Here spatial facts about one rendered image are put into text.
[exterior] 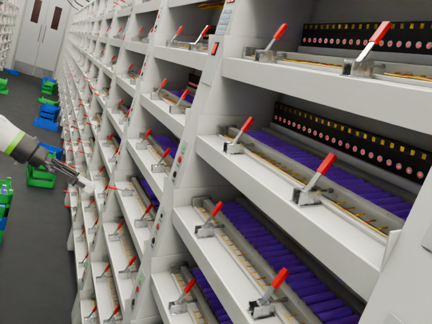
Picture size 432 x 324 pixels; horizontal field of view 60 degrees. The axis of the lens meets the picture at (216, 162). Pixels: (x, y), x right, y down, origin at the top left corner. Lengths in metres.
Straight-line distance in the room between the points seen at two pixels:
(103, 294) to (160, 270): 0.61
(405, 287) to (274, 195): 0.26
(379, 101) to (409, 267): 0.20
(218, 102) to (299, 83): 0.34
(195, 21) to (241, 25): 0.71
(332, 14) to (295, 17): 0.09
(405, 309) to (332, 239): 0.12
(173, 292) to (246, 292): 0.34
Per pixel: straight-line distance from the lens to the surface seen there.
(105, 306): 1.59
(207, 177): 0.99
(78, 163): 3.11
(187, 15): 1.64
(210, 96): 0.93
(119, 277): 1.38
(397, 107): 0.49
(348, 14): 0.94
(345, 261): 0.50
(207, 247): 0.82
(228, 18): 0.96
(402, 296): 0.45
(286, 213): 0.59
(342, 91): 0.56
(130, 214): 1.38
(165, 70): 1.61
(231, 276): 0.74
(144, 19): 2.31
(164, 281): 1.04
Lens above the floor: 1.29
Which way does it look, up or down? 11 degrees down
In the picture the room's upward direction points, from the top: 19 degrees clockwise
